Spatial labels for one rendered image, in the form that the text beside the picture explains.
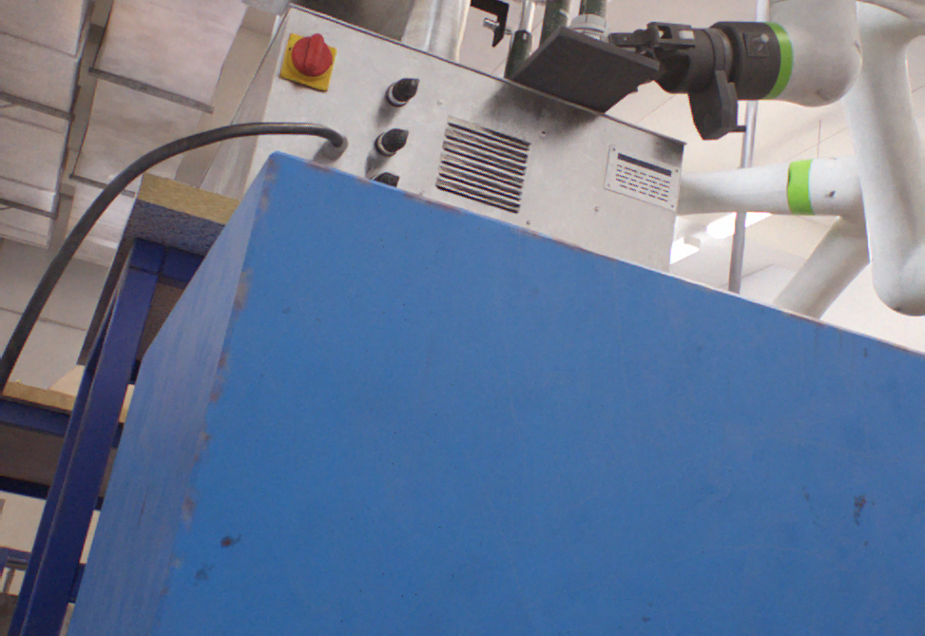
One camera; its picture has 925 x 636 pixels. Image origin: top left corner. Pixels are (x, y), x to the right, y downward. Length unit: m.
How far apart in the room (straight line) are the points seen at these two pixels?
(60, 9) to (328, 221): 6.23
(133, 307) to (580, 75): 0.53
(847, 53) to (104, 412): 0.92
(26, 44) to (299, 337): 6.72
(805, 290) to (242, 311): 2.07
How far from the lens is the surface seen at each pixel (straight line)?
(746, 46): 1.37
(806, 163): 2.43
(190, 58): 7.03
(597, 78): 1.28
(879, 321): 9.77
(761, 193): 2.44
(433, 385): 0.52
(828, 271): 2.51
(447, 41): 1.32
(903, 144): 1.90
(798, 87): 1.43
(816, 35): 1.44
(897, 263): 1.90
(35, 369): 11.66
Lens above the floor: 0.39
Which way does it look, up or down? 19 degrees up
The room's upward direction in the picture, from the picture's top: 10 degrees clockwise
